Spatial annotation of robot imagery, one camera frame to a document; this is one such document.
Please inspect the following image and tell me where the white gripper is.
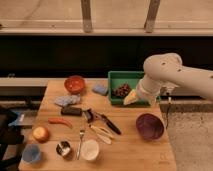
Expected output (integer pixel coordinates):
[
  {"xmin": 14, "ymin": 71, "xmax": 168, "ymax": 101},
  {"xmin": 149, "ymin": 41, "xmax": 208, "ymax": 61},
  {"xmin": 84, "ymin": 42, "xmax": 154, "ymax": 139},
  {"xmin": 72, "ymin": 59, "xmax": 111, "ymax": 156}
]
[{"xmin": 123, "ymin": 76, "xmax": 162, "ymax": 105}]

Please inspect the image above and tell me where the peeled banana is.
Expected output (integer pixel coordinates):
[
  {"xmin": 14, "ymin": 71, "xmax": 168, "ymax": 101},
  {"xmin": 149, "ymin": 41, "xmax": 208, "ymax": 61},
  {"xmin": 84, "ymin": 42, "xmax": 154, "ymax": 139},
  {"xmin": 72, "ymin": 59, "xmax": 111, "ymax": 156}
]
[{"xmin": 89, "ymin": 124, "xmax": 114, "ymax": 145}]

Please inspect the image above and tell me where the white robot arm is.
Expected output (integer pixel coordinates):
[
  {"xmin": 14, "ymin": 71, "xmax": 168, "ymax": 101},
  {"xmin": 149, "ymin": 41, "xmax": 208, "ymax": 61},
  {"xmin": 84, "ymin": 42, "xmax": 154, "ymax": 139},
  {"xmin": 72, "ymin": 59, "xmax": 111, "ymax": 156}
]
[{"xmin": 123, "ymin": 53, "xmax": 213, "ymax": 105}]

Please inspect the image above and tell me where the green plastic tray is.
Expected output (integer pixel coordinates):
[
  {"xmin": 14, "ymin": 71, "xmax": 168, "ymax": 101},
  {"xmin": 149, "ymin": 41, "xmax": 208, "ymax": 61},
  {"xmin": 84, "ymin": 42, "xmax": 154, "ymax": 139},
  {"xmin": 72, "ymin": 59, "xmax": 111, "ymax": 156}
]
[{"xmin": 108, "ymin": 71, "xmax": 144, "ymax": 105}]

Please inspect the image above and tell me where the dark red grape bunch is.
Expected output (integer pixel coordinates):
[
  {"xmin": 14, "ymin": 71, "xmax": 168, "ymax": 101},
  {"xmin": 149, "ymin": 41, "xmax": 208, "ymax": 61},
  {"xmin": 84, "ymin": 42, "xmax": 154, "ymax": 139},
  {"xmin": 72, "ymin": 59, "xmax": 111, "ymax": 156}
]
[{"xmin": 112, "ymin": 83, "xmax": 131, "ymax": 98}]

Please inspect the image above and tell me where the blue sponge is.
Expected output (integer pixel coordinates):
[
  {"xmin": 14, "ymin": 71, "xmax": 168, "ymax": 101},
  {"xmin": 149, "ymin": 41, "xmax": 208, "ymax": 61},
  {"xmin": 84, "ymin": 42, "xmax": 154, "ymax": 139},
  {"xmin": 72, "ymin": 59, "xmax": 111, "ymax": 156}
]
[{"xmin": 92, "ymin": 84, "xmax": 108, "ymax": 96}]

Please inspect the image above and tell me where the purple bowl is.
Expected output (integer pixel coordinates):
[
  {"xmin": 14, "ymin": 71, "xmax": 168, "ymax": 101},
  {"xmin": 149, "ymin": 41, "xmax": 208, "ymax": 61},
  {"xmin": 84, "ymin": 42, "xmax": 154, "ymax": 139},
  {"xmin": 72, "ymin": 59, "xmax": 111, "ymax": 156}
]
[{"xmin": 136, "ymin": 113, "xmax": 164, "ymax": 141}]

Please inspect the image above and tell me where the crumpled light blue cloth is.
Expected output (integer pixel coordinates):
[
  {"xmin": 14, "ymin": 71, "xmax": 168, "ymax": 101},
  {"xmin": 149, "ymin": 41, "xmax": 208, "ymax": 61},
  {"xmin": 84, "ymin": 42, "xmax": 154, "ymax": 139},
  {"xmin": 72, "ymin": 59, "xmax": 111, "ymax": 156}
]
[{"xmin": 54, "ymin": 95, "xmax": 81, "ymax": 107}]

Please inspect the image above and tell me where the orange bowl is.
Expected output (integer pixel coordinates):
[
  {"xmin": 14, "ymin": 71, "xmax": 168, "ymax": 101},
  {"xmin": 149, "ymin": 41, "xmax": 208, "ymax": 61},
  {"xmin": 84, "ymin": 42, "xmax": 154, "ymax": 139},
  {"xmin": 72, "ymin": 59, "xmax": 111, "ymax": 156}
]
[{"xmin": 64, "ymin": 75, "xmax": 85, "ymax": 94}]

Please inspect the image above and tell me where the black rectangular block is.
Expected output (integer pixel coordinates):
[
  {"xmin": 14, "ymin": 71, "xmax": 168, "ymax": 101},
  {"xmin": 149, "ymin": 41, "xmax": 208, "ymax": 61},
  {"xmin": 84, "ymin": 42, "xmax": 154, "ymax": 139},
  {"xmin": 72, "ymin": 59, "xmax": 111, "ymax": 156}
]
[{"xmin": 61, "ymin": 107, "xmax": 82, "ymax": 116}]

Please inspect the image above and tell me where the white cup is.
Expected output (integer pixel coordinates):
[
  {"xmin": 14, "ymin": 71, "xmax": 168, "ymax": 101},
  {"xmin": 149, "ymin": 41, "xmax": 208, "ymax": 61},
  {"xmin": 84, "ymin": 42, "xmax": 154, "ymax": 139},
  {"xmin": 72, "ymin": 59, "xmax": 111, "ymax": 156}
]
[{"xmin": 81, "ymin": 139, "xmax": 100, "ymax": 162}]

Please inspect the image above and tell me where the orange carrot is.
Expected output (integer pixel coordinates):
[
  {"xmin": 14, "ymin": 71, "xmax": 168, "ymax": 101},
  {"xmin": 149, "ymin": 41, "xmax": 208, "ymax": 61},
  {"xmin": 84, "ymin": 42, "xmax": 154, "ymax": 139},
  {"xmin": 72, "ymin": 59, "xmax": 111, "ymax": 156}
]
[{"xmin": 48, "ymin": 118, "xmax": 72, "ymax": 128}]

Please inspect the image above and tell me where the small metal cup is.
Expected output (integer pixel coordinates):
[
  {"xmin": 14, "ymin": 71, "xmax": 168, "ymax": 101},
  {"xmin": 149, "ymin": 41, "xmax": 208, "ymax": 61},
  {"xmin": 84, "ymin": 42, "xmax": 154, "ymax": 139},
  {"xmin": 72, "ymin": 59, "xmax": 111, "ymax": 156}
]
[{"xmin": 56, "ymin": 141, "xmax": 71, "ymax": 157}]

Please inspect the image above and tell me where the red yellow apple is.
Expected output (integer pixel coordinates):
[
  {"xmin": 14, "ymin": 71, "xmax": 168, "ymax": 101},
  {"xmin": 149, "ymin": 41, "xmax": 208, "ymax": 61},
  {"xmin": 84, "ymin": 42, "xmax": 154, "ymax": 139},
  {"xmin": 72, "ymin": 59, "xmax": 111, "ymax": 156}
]
[{"xmin": 32, "ymin": 126, "xmax": 49, "ymax": 143}]

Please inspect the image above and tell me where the blue plastic cup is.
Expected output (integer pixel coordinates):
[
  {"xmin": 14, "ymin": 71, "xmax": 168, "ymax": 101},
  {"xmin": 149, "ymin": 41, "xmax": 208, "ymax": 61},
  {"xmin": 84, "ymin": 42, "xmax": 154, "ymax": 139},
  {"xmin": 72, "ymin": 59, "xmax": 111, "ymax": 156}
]
[{"xmin": 22, "ymin": 144, "xmax": 41, "ymax": 164}]

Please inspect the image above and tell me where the black handled peeler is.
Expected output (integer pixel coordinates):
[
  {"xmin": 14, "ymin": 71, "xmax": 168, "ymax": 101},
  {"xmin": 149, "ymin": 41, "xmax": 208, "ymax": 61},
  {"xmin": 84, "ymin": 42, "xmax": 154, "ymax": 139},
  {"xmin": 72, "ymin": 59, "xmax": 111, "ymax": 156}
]
[{"xmin": 83, "ymin": 109, "xmax": 121, "ymax": 135}]

